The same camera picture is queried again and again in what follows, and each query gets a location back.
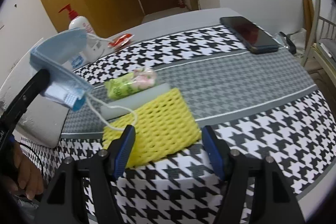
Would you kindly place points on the white red pump bottle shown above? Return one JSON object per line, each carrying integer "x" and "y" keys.
{"x": 85, "y": 45}

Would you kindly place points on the blue face mask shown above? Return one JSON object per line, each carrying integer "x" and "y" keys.
{"x": 65, "y": 87}

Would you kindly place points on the red fire extinguisher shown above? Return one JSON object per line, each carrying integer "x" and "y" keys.
{"x": 181, "y": 4}

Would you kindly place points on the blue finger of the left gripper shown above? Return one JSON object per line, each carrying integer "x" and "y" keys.
{"x": 11, "y": 116}

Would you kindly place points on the white styrofoam box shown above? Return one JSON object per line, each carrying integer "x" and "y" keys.
{"x": 43, "y": 121}

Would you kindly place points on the black smartphone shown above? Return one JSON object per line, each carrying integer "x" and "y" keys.
{"x": 254, "y": 38}

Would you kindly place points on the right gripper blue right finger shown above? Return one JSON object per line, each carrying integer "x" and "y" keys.
{"x": 273, "y": 198}

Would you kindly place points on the green tissue packet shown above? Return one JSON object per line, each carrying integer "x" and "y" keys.
{"x": 133, "y": 82}

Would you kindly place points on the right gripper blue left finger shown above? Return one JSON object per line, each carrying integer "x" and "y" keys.
{"x": 64, "y": 199}

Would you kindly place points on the teal storage basket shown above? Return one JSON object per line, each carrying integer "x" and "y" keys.
{"x": 286, "y": 42}

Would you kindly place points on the metal bunk bed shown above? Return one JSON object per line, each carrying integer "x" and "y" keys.
{"x": 323, "y": 30}

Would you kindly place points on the white foam strip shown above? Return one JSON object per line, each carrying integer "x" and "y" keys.
{"x": 133, "y": 102}

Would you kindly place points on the houndstooth table runner cloth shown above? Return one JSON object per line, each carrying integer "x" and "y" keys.
{"x": 259, "y": 104}

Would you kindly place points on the red snack packet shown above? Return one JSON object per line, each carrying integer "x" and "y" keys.
{"x": 120, "y": 41}

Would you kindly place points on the yellow foam net sleeve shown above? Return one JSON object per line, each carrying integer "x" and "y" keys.
{"x": 165, "y": 126}

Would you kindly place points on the person's left hand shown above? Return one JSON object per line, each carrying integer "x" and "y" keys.
{"x": 29, "y": 181}

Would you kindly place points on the wooden boards against wall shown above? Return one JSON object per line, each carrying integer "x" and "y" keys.
{"x": 308, "y": 14}

